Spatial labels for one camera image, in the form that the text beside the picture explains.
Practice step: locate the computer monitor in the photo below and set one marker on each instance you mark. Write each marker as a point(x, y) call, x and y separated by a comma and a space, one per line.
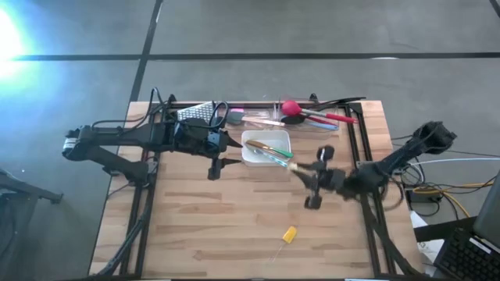
point(490, 218)

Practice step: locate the black aluminium table frame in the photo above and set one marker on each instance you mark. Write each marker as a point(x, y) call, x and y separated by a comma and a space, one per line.
point(145, 234)

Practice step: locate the black computer desk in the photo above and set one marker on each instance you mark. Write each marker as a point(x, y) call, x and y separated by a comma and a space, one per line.
point(441, 229)

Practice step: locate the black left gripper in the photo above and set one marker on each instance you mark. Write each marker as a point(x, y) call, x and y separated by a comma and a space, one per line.
point(199, 136)

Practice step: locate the yellow eraser block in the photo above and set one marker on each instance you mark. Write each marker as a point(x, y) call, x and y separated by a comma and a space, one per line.
point(289, 234)

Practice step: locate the white paper sheet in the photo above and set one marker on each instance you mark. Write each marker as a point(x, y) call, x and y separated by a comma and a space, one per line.
point(427, 250)

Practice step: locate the clear plastic bin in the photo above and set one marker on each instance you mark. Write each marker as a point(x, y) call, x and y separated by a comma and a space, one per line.
point(258, 107)
point(297, 130)

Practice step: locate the metal box grater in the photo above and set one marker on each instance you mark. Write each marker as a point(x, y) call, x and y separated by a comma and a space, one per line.
point(195, 111)

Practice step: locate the red spoon with metal neck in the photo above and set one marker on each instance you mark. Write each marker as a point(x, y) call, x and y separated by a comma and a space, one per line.
point(291, 108)

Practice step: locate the dark grey cart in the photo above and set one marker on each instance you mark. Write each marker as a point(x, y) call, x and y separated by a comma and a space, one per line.
point(31, 191)

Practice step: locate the white rectangular plastic bin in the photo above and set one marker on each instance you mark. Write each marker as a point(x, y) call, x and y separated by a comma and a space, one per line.
point(248, 154)

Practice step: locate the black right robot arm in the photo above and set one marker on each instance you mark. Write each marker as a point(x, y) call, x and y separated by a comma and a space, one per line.
point(402, 156)

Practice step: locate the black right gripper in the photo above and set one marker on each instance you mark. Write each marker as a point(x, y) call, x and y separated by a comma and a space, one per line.
point(332, 179)

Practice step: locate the black power box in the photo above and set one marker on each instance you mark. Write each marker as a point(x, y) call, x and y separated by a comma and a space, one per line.
point(420, 196)

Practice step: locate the black keyboard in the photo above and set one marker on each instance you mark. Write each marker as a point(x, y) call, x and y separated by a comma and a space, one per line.
point(465, 259)

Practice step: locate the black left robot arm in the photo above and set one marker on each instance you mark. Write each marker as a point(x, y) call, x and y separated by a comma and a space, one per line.
point(117, 134)

